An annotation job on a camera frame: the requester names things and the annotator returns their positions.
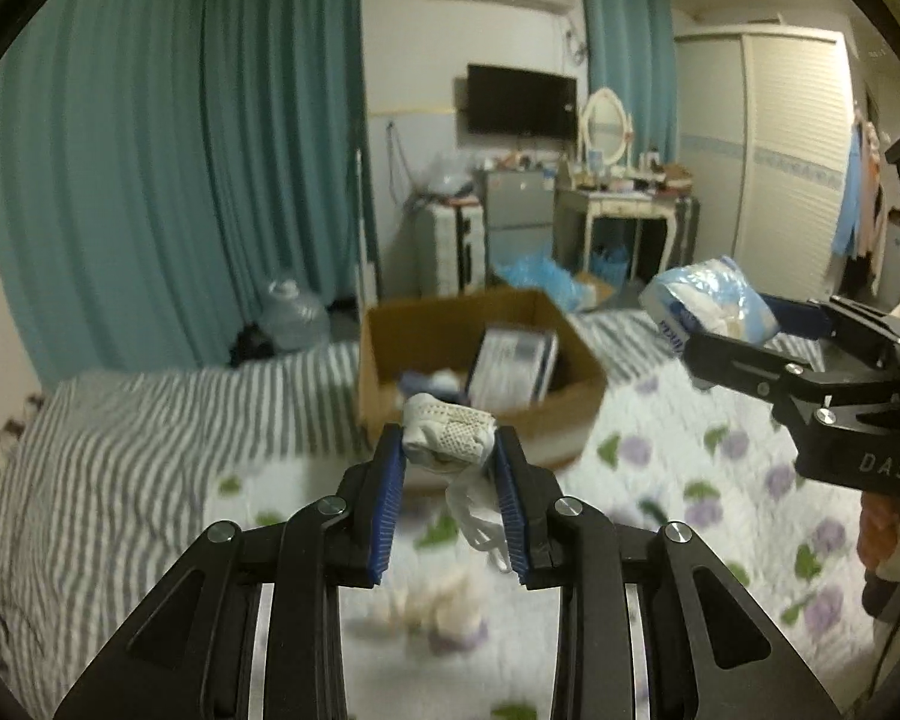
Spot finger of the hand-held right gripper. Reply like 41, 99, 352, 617
761, 295, 900, 350
682, 330, 900, 432

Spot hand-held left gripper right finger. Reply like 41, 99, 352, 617
491, 426, 845, 720

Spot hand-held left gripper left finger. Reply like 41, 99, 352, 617
52, 424, 410, 720

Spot blue white tissue pack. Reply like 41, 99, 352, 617
639, 256, 782, 358

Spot brown cardboard box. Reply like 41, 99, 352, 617
358, 286, 609, 494

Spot white face mask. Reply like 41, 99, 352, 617
403, 392, 513, 575

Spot white soft cotton pieces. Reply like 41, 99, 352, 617
373, 572, 490, 647

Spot blue white soft bundle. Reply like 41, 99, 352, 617
396, 367, 470, 407

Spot floral white blanket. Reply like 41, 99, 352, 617
202, 356, 897, 720

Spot hanging clothes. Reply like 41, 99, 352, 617
829, 106, 900, 297

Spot white book in box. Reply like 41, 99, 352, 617
465, 324, 560, 410

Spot white wardrobe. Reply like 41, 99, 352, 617
673, 22, 861, 295

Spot clear water jug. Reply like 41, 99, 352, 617
258, 278, 332, 353

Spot cosmetics clutter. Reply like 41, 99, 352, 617
559, 152, 696, 197

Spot white dressing table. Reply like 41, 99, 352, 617
553, 181, 700, 280

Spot blue plastic bags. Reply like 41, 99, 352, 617
493, 253, 602, 314

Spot white suitcase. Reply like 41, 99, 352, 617
418, 201, 485, 298

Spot grey mini fridge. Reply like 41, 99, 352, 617
481, 167, 558, 288

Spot striped and floral bed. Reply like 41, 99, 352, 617
0, 307, 695, 720

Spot white oval vanity mirror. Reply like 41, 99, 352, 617
578, 87, 635, 167

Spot narrow teal curtain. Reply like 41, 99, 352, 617
576, 0, 680, 166

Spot clear plastic bag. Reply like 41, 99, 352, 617
415, 151, 476, 200

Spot black wall television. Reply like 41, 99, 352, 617
466, 64, 579, 143

